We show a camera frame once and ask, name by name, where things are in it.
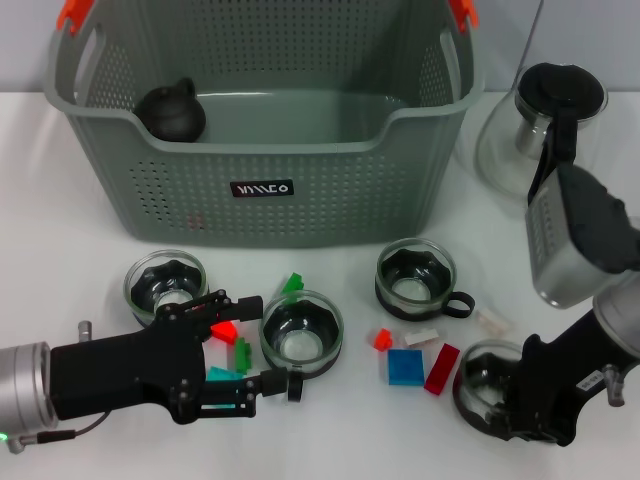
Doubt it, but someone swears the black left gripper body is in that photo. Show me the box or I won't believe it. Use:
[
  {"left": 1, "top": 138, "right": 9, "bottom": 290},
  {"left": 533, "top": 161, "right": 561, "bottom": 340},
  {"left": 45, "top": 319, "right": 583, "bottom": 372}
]
[{"left": 49, "top": 304, "right": 207, "bottom": 426}]

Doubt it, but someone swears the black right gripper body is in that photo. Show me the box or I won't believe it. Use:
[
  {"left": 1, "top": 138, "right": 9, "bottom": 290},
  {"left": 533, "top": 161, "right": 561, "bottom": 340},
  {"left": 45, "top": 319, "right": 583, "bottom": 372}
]
[{"left": 499, "top": 304, "right": 621, "bottom": 446}]

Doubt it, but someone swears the glass teacup black holder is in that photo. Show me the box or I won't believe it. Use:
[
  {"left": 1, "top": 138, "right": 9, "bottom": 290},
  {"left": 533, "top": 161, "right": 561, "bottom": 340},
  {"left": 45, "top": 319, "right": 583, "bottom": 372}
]
[
  {"left": 123, "top": 249, "right": 209, "bottom": 329},
  {"left": 374, "top": 238, "right": 476, "bottom": 321},
  {"left": 258, "top": 289, "right": 346, "bottom": 404},
  {"left": 452, "top": 339, "right": 531, "bottom": 441}
]

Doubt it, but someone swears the clear whitish toy brick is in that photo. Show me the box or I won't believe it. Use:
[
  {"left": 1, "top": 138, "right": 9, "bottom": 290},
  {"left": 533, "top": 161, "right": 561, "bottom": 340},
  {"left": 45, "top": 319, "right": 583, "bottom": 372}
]
[{"left": 472, "top": 309, "right": 509, "bottom": 335}]

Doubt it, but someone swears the grey perforated storage basket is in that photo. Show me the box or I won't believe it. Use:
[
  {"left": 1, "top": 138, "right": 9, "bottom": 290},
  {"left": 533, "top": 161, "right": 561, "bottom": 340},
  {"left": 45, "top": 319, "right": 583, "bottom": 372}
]
[{"left": 42, "top": 0, "right": 487, "bottom": 250}]

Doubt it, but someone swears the red sloped toy brick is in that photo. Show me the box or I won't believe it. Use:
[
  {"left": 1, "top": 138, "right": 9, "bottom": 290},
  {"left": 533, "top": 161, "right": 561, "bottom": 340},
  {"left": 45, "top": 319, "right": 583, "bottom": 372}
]
[{"left": 209, "top": 321, "right": 239, "bottom": 346}]

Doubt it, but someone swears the green toy brick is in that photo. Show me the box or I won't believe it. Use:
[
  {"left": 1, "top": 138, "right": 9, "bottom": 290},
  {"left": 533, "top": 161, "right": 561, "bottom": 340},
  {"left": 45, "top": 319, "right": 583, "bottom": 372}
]
[
  {"left": 233, "top": 337, "right": 255, "bottom": 374},
  {"left": 278, "top": 272, "right": 307, "bottom": 307}
]

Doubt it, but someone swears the teal square toy plate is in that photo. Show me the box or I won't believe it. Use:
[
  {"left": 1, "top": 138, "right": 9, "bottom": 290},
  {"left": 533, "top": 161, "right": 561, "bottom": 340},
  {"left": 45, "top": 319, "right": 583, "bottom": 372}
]
[{"left": 204, "top": 366, "right": 242, "bottom": 412}]

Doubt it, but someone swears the dark red long brick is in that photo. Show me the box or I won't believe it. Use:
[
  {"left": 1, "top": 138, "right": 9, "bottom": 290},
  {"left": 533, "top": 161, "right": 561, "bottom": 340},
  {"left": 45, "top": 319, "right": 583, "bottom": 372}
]
[{"left": 423, "top": 343, "right": 461, "bottom": 396}]

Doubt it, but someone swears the blue square toy plate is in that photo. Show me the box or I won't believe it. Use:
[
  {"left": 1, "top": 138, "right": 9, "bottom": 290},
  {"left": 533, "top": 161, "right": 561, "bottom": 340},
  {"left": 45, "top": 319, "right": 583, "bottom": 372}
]
[{"left": 387, "top": 348, "right": 426, "bottom": 387}]

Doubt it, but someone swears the white toy brick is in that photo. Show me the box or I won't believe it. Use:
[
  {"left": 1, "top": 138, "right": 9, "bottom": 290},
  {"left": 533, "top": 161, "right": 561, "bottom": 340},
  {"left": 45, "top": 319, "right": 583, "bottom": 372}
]
[{"left": 403, "top": 329, "right": 441, "bottom": 347}]

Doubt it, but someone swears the dark clay teapot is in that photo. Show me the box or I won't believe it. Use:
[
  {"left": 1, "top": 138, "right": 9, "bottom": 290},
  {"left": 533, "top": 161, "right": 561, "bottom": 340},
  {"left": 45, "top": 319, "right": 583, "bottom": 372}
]
[{"left": 133, "top": 77, "right": 208, "bottom": 143}]

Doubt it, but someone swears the glass teapot black lid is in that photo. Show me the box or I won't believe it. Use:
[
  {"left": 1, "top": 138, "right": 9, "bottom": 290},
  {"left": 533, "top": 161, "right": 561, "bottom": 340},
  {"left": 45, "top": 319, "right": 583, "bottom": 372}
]
[{"left": 474, "top": 62, "right": 610, "bottom": 211}]

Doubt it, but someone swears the left gripper cable with plug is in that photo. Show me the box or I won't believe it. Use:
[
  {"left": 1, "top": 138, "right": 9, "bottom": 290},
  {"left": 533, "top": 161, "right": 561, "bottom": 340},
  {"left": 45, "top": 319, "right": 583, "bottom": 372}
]
[{"left": 4, "top": 412, "right": 109, "bottom": 444}]

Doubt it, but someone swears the orange basket handle clip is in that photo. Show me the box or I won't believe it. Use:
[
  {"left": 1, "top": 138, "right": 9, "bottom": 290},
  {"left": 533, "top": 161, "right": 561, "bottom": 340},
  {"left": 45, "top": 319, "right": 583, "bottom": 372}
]
[
  {"left": 448, "top": 0, "right": 480, "bottom": 34},
  {"left": 56, "top": 0, "right": 96, "bottom": 35}
]

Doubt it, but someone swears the thin grey wall cable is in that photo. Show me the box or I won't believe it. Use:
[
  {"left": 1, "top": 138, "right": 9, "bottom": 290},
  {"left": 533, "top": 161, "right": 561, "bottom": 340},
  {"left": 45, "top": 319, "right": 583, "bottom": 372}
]
[{"left": 517, "top": 0, "right": 546, "bottom": 69}]

